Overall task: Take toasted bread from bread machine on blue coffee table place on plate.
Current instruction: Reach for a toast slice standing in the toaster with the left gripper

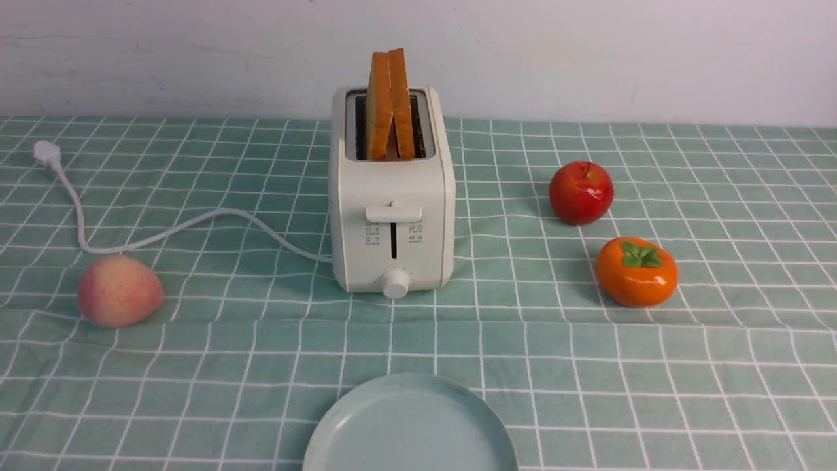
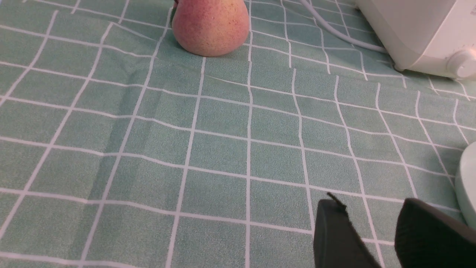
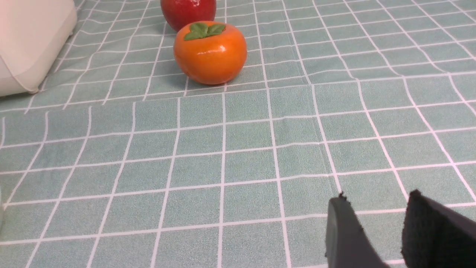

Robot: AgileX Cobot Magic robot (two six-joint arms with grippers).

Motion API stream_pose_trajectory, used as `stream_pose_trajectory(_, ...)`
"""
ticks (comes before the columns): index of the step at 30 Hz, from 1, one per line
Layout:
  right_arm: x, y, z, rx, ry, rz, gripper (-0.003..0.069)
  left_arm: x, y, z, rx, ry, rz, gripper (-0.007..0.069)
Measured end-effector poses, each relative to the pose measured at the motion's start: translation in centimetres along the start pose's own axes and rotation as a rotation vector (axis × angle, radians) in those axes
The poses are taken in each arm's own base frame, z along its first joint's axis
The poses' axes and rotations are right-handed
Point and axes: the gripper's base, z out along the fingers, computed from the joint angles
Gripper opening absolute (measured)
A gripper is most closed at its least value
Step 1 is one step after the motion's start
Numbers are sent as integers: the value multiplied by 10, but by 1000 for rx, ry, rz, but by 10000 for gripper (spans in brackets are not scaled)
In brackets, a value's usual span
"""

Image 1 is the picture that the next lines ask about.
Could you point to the pink peach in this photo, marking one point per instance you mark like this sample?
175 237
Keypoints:
118 291

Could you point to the green checkered tablecloth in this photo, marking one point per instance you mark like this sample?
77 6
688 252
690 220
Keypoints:
253 344

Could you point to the toasted bread slice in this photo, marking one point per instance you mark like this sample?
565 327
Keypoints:
399 90
379 108

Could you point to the light green plate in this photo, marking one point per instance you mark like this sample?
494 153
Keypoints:
410 421

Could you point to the red apple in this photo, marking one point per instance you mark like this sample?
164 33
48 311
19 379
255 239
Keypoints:
581 192

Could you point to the white two-slot toaster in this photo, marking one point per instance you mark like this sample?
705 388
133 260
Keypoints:
392 221

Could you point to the orange persimmon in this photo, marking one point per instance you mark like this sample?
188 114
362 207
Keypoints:
636 273

